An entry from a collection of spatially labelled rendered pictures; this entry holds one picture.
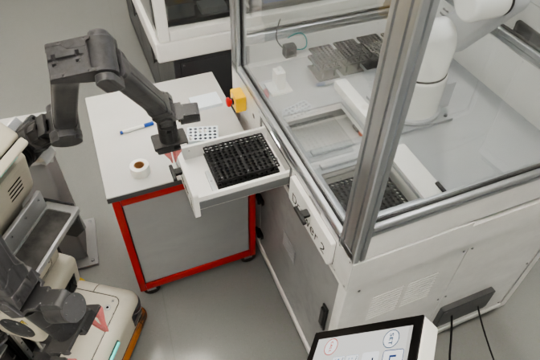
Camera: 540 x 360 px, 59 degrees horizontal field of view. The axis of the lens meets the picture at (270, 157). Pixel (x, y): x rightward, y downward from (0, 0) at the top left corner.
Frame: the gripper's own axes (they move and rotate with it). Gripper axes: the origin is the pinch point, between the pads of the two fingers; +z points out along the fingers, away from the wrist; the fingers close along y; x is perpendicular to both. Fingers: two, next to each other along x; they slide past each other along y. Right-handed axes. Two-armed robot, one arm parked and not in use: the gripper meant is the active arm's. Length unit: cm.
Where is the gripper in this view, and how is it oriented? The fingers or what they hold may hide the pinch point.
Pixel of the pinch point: (173, 159)
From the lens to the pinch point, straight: 153.4
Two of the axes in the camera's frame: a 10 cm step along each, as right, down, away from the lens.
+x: -3.8, -6.6, 6.5
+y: 9.2, -2.6, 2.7
